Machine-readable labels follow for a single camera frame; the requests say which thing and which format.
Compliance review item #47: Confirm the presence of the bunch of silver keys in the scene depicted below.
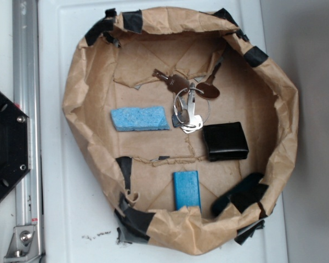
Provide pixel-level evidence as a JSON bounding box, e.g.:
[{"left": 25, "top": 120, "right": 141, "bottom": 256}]
[{"left": 152, "top": 63, "right": 221, "bottom": 134}]

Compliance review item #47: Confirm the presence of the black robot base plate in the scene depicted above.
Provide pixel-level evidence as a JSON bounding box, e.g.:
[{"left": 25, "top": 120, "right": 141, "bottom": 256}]
[{"left": 0, "top": 92, "right": 30, "bottom": 202}]

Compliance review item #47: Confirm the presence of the aluminium extrusion rail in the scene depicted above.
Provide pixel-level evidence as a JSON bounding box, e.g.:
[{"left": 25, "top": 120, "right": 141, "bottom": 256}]
[{"left": 13, "top": 1, "right": 46, "bottom": 262}]

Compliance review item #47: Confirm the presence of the black leather wallet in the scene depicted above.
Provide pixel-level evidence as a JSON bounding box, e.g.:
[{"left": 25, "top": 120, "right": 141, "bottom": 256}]
[{"left": 203, "top": 122, "right": 249, "bottom": 162}]

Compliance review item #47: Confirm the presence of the blue rectangular block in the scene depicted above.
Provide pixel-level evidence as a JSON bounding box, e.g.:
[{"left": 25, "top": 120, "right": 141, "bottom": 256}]
[{"left": 173, "top": 170, "right": 201, "bottom": 210}]

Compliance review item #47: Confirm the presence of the blue sponge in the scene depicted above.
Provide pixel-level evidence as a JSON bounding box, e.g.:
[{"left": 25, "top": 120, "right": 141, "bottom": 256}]
[{"left": 111, "top": 106, "right": 170, "bottom": 132}]

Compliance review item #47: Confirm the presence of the brown paper bag bin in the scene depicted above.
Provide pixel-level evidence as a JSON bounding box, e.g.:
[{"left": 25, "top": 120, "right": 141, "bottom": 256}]
[{"left": 63, "top": 7, "right": 299, "bottom": 255}]

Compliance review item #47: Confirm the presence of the metal corner bracket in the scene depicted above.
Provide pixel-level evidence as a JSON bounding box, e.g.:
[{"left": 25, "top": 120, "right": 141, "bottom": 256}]
[{"left": 3, "top": 225, "right": 40, "bottom": 262}]

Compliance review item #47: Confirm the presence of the dark glasses case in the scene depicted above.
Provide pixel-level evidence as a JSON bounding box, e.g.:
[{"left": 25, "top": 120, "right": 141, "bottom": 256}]
[{"left": 211, "top": 172, "right": 269, "bottom": 216}]

